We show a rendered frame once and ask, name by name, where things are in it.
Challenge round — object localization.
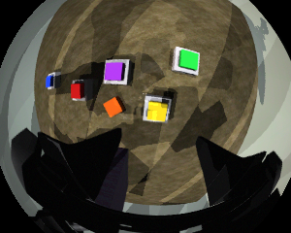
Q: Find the blue button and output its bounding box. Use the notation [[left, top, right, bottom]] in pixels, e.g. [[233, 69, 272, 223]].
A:
[[46, 71, 61, 89]]

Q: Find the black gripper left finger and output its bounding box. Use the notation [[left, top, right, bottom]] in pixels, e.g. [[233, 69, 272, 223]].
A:
[[37, 128, 122, 203]]

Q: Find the red button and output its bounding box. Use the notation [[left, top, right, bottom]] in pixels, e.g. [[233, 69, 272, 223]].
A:
[[71, 79, 94, 101]]

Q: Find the orange block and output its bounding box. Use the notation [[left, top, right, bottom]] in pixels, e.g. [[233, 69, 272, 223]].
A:
[[103, 96, 125, 116]]

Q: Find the green button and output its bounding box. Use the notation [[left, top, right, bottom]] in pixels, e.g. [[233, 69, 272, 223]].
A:
[[172, 47, 200, 77]]

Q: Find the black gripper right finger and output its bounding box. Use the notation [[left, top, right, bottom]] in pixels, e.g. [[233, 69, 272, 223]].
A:
[[196, 136, 266, 207]]

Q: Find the yellow button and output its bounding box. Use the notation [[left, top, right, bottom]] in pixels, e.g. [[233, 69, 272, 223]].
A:
[[143, 94, 172, 123]]

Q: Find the purple button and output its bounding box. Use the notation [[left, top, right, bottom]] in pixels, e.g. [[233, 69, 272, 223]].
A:
[[103, 59, 131, 84]]

